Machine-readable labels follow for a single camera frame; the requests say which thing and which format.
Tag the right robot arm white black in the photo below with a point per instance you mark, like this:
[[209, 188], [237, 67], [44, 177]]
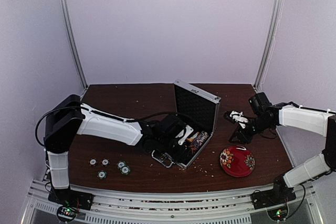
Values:
[[308, 134]]

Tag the red floral plate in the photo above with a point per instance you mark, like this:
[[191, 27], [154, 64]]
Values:
[[237, 161]]

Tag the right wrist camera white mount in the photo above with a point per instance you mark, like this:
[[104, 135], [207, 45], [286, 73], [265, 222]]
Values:
[[235, 117]]

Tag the left aluminium frame post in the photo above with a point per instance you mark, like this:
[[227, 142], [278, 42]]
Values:
[[72, 43]]

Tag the aluminium frame post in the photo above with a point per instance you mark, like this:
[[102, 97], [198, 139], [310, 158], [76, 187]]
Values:
[[72, 43], [269, 44]]

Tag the right aluminium frame post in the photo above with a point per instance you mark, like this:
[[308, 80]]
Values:
[[269, 44]]

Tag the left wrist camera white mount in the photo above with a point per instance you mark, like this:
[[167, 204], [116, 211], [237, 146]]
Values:
[[184, 134]]

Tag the front aluminium rail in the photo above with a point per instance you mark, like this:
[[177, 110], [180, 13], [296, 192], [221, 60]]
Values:
[[232, 206]]

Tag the blue orange chip stack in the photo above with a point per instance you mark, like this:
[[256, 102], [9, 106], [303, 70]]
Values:
[[197, 142]]

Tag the aluminium poker case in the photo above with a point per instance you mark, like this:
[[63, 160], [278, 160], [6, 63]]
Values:
[[194, 107]]

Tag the red playing card box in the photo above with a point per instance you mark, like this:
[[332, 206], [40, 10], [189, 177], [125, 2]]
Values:
[[192, 138]]

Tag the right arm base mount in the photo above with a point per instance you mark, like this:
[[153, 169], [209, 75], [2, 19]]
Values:
[[273, 200]]

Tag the green poker chip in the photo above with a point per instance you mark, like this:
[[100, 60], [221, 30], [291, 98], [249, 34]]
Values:
[[121, 164], [102, 174], [125, 170]]

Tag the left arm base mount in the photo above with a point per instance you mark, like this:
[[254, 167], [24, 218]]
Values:
[[70, 203]]

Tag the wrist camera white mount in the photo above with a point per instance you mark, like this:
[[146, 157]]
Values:
[[235, 117], [184, 134]]

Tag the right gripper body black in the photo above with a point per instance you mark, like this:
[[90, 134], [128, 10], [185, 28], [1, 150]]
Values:
[[248, 137]]

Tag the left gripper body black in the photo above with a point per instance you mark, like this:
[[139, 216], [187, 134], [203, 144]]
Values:
[[178, 156]]

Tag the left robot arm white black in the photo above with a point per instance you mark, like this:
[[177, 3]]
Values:
[[71, 117]]

